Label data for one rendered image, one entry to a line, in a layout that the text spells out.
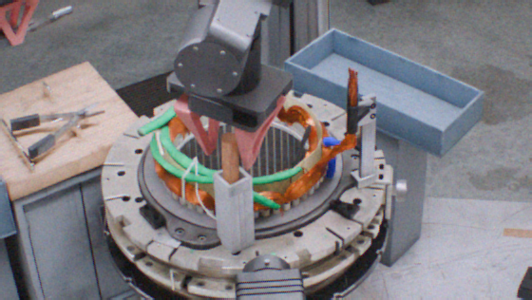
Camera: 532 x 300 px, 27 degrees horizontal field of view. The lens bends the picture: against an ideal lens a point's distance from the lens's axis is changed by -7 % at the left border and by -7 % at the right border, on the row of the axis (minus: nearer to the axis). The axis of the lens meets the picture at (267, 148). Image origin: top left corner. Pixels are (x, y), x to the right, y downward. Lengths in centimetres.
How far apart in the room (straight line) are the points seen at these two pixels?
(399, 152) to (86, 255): 43
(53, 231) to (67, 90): 19
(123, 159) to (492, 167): 187
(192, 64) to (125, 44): 263
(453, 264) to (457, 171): 142
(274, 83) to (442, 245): 66
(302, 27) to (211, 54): 78
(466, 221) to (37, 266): 65
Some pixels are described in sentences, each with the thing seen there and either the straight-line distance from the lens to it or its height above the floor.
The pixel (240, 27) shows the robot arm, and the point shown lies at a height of 141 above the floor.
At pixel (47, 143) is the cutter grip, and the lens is 138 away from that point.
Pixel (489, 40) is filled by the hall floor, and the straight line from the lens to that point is 361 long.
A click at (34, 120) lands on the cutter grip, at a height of 109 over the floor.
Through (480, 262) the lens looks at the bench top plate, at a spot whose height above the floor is 78.
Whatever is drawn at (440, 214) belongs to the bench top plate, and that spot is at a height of 78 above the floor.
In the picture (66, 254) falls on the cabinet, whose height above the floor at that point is 91.
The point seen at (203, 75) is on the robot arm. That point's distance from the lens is 96.
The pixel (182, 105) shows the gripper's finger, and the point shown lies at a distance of 109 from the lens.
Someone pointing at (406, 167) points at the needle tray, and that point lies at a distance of 154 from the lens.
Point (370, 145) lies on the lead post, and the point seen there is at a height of 115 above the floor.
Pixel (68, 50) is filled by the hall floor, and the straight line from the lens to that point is 360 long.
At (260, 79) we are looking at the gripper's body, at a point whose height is 130.
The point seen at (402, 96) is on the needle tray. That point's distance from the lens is 154.
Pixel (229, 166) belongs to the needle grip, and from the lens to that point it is 114.
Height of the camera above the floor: 191
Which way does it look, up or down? 38 degrees down
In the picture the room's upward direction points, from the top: 2 degrees counter-clockwise
